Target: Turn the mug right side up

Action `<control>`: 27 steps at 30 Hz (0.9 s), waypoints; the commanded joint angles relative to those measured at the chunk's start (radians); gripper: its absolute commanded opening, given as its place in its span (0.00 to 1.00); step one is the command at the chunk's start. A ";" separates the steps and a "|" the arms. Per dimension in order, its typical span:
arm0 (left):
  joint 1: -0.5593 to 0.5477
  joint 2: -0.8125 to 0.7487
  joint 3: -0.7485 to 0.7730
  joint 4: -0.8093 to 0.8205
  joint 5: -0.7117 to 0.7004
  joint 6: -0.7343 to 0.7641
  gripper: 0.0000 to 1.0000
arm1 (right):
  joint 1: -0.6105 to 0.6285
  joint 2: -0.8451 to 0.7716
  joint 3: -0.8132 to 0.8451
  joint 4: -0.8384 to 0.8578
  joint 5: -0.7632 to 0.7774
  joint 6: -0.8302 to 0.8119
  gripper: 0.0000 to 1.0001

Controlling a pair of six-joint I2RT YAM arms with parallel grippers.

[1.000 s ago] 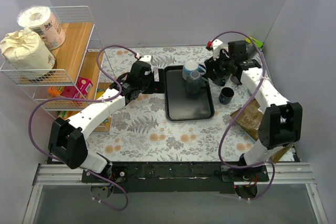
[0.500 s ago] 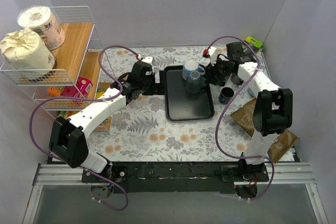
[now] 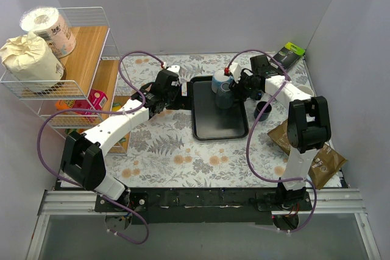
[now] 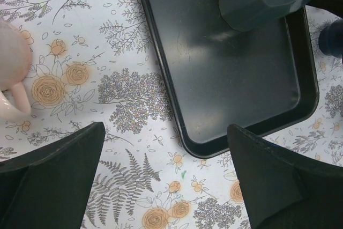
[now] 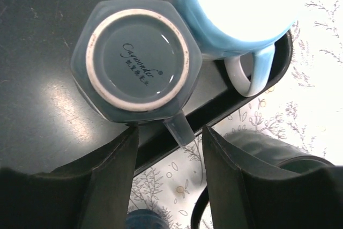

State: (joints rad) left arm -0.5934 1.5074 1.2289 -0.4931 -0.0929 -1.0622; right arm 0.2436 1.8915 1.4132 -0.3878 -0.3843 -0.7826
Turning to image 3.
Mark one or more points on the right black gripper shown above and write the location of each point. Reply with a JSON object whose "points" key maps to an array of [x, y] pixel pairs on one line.
{"points": [[236, 84]]}

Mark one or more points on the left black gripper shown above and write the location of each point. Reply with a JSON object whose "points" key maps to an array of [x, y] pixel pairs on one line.
{"points": [[178, 101]]}

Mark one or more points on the blue mug white base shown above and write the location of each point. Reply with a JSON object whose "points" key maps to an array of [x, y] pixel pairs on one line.
{"points": [[219, 80]]}

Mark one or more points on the grey-blue faceted mug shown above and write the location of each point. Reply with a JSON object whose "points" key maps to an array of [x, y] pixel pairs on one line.
{"points": [[224, 97]]}

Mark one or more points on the small dark blue mug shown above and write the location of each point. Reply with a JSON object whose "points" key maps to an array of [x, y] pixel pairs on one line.
{"points": [[261, 108]]}

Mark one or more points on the light blue faceted mug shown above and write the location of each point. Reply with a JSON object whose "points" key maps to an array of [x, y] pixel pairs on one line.
{"points": [[306, 90]]}

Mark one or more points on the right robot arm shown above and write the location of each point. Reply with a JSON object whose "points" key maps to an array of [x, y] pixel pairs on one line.
{"points": [[308, 125]]}

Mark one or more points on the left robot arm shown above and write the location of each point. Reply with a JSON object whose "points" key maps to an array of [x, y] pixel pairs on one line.
{"points": [[83, 158]]}

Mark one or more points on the black green box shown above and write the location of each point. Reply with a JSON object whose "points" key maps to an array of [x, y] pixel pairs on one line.
{"points": [[288, 55]]}

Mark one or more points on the black rectangular tray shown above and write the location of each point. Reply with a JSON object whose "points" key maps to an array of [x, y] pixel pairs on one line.
{"points": [[209, 121]]}

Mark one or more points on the yellow orange snack bag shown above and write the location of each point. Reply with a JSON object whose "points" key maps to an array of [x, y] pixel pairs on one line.
{"points": [[116, 107]]}

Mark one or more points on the floral table mat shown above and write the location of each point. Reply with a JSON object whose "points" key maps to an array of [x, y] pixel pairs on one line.
{"points": [[164, 153]]}

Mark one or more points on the pink snack box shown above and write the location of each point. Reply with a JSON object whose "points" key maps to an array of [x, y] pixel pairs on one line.
{"points": [[95, 101]]}

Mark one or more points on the orange snack packet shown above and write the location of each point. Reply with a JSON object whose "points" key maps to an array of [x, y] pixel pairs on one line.
{"points": [[65, 105]]}

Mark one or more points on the colourful sponge pack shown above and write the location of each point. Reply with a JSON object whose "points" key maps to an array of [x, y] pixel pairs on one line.
{"points": [[70, 130]]}

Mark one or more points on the brown coffee bag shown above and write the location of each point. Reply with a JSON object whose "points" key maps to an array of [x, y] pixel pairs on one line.
{"points": [[325, 164]]}

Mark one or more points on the cream wrapped paper roll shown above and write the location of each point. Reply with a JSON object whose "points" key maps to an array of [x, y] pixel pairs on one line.
{"points": [[30, 59]]}

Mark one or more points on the white toilet paper roll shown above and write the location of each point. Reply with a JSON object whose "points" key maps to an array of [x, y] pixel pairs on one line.
{"points": [[49, 24]]}

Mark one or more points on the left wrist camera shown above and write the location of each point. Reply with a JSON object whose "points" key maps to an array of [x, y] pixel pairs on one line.
{"points": [[175, 69]]}

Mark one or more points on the white wire shelf rack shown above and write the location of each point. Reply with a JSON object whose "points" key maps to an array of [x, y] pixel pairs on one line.
{"points": [[92, 65]]}

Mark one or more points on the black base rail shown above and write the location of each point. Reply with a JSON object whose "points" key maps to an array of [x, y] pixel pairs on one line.
{"points": [[204, 205]]}

